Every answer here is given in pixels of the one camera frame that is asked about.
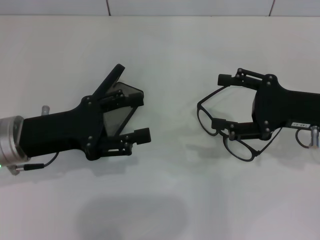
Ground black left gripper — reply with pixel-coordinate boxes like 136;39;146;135
18;92;126;161

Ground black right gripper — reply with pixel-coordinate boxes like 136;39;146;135
211;67;320;141

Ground black glasses case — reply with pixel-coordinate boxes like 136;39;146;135
91;63;146;139

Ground black glasses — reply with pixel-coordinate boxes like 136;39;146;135
196;86;285;161

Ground right gripper cable with connector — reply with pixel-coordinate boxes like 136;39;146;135
294;125;320;151

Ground gripper cable with connector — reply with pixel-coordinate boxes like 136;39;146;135
4;152;60;176
294;125;320;151

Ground left gripper cable with connector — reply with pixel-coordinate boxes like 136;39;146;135
4;152;60;176

